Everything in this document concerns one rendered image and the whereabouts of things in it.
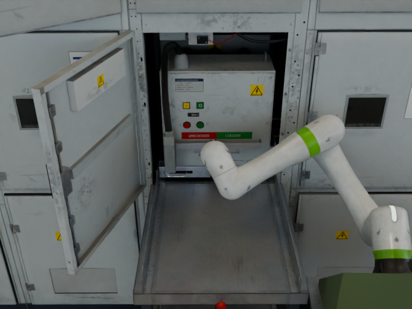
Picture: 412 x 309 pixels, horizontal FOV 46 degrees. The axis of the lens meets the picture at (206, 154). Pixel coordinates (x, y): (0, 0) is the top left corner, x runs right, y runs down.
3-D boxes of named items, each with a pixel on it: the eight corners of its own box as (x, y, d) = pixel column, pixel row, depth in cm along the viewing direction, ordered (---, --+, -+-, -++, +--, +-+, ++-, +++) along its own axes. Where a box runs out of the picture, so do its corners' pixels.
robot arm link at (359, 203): (395, 240, 195) (325, 130, 211) (409, 234, 179) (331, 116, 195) (367, 255, 194) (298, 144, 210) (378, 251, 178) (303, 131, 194)
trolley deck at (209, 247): (307, 304, 173) (309, 292, 170) (133, 305, 173) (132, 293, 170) (281, 194, 231) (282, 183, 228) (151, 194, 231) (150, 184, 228)
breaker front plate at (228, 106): (268, 168, 228) (274, 73, 204) (165, 169, 228) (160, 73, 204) (267, 167, 229) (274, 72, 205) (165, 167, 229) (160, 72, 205)
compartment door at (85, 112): (60, 271, 180) (21, 86, 143) (135, 181, 232) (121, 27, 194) (76, 276, 179) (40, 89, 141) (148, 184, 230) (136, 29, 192)
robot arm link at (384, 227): (403, 262, 179) (398, 211, 184) (418, 258, 164) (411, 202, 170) (367, 262, 180) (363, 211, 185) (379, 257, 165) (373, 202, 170)
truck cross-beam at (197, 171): (273, 177, 230) (274, 166, 227) (159, 177, 230) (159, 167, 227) (271, 171, 235) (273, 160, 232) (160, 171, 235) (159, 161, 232)
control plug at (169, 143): (175, 173, 217) (174, 139, 208) (165, 173, 217) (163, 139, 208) (176, 164, 224) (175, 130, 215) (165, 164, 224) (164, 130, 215)
